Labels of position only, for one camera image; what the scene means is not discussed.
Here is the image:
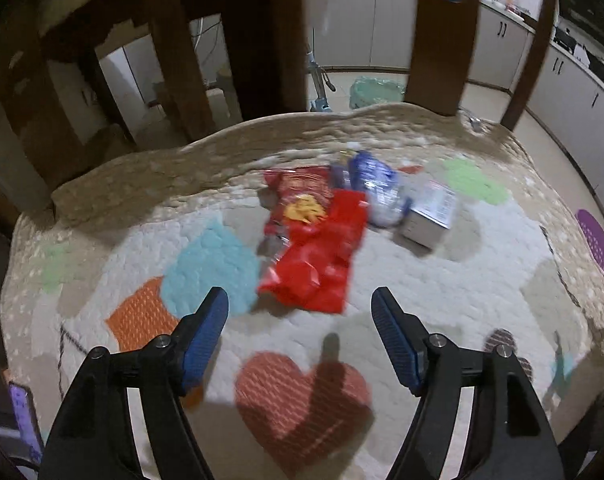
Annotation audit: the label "plain red snack packet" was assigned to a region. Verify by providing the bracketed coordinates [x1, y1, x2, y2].
[257, 190, 370, 313]

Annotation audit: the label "green plastic bin bag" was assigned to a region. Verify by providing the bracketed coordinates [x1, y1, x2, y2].
[349, 75, 409, 110]

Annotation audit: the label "grey kitchen cabinets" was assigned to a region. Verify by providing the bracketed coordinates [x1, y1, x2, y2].
[327, 0, 604, 201]

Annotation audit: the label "blue white plastic wrapper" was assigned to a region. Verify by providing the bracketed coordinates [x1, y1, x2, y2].
[332, 150, 413, 228]

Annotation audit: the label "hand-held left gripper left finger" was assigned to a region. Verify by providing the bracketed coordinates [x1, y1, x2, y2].
[38, 286, 230, 480]

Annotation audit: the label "grey metal stand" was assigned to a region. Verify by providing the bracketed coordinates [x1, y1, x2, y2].
[304, 42, 337, 113]

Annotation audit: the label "red snack bag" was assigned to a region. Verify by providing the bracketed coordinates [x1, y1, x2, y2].
[262, 166, 340, 241]

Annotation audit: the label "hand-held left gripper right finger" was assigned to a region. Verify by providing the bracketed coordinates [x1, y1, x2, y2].
[371, 286, 567, 480]

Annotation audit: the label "small grey cardboard box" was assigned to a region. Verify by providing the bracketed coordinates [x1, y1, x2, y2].
[399, 180, 458, 251]

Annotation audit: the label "brown wooden chair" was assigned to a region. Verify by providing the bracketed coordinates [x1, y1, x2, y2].
[0, 0, 218, 206]
[222, 0, 578, 131]

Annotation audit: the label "smartphone with lit screen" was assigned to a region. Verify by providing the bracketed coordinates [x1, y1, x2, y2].
[7, 380, 45, 466]

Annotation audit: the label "quilted dotted patchwork blanket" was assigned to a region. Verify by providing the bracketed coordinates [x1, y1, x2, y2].
[0, 102, 604, 480]

